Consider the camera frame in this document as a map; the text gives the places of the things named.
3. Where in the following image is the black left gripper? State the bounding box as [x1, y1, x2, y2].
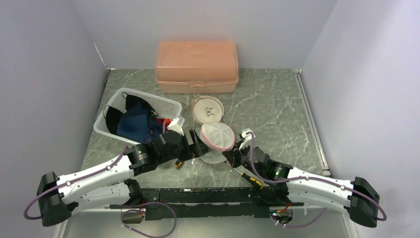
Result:
[158, 128, 211, 165]

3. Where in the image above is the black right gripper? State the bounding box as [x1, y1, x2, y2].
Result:
[222, 140, 264, 179]

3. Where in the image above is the pink rimmed mesh bag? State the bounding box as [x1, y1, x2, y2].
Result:
[199, 122, 236, 164]

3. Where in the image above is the white mesh laundry bag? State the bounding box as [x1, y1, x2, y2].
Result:
[192, 95, 224, 124]

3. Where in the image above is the navy blue bra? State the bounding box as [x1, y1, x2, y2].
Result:
[116, 103, 163, 143]

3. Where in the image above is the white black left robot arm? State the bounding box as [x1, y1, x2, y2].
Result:
[37, 129, 210, 227]

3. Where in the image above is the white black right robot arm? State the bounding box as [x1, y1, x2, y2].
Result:
[222, 146, 381, 228]

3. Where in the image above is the black bra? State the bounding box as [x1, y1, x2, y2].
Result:
[105, 95, 156, 135]

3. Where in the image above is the small yellow black screwdriver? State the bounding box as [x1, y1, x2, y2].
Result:
[175, 159, 184, 169]

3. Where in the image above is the long yellow black screwdriver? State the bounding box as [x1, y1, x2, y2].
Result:
[225, 161, 263, 190]

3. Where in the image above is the white plastic basket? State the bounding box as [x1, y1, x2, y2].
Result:
[93, 88, 182, 145]

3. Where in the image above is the orange plastic storage box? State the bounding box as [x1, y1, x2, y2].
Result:
[155, 41, 239, 94]

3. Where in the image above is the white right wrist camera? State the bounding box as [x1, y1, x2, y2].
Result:
[239, 128, 253, 150]

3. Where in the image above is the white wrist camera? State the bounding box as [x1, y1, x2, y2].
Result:
[166, 116, 185, 136]
[239, 128, 253, 150]

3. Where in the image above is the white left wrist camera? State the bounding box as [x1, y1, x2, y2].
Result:
[166, 116, 185, 136]

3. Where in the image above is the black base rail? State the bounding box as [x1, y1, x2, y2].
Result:
[109, 186, 302, 221]

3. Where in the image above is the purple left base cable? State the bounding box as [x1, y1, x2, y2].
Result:
[120, 199, 179, 238]

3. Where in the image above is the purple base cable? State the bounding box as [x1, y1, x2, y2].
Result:
[120, 199, 179, 238]
[274, 205, 327, 229]

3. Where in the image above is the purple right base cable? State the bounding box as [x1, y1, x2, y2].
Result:
[274, 205, 327, 229]

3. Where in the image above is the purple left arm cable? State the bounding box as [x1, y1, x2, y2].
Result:
[23, 146, 129, 220]

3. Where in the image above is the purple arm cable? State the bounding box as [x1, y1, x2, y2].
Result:
[248, 130, 387, 221]
[23, 146, 129, 220]

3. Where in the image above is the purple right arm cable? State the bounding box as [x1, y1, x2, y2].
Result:
[248, 130, 387, 221]

